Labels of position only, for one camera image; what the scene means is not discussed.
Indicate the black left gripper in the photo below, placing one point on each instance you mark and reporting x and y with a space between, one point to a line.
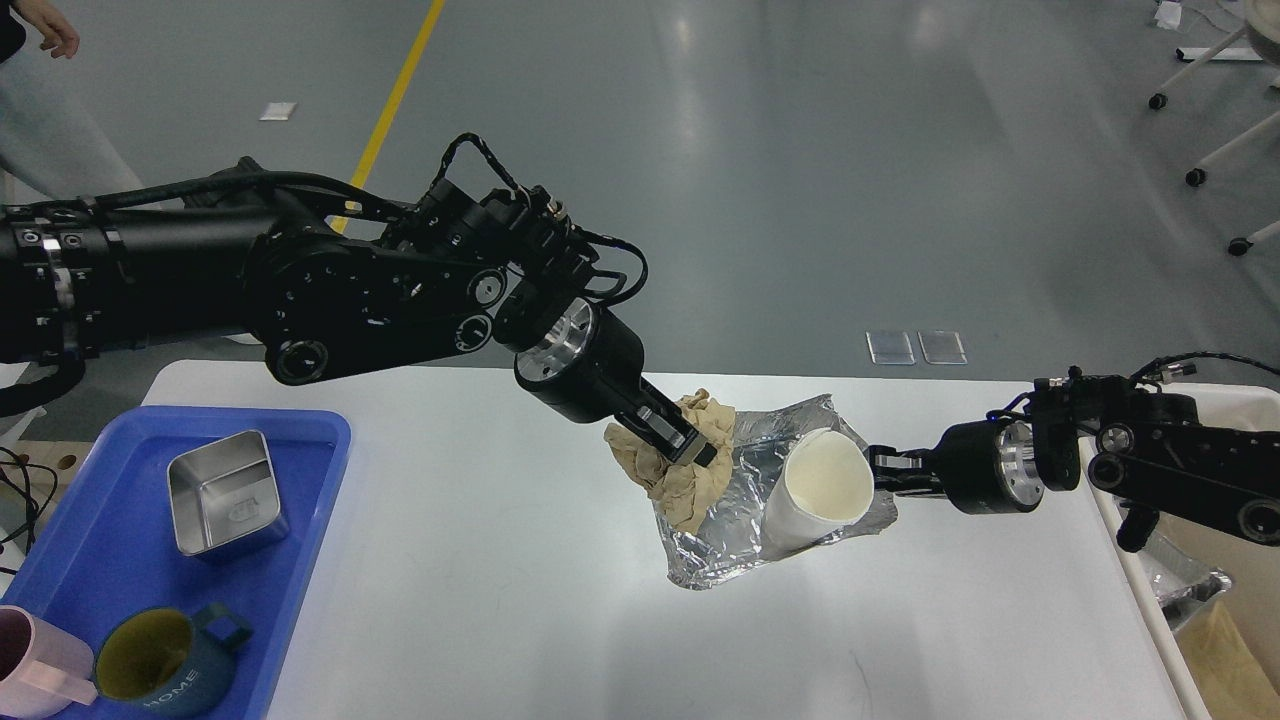
588 366

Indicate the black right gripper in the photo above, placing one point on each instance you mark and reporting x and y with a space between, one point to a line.
983 467

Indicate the brown paper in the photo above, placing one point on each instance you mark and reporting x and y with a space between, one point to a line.
1223 659
682 494

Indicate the white paper cup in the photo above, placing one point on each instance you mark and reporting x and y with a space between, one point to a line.
825 484

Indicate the aluminium foil tray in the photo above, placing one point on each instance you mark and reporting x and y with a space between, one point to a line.
731 540

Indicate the stainless steel rectangular container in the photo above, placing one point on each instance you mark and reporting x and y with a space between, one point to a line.
225 500

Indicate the teal mug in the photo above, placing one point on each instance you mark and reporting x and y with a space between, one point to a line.
171 663

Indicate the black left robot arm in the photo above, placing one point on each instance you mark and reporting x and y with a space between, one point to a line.
335 281

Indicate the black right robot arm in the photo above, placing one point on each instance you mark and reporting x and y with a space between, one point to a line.
1127 435

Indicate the clear floor plate left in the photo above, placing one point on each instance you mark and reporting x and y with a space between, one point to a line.
890 348

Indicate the clear floor plate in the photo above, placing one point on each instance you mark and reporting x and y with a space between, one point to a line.
945 348
890 348

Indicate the clear floor plate right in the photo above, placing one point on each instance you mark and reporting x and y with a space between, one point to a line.
945 348

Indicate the white plastic bin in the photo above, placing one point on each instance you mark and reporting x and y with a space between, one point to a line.
1239 407

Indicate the old foil in bin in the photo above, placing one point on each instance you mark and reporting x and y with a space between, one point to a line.
1184 587

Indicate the brown paper in bin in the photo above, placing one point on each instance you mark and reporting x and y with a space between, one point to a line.
1223 659

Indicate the white paper on floor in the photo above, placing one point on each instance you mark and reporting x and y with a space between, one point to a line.
278 111

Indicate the blue plastic tray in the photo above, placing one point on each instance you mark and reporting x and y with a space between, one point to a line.
109 550

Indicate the pink mug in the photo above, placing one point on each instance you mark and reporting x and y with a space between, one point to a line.
43 669

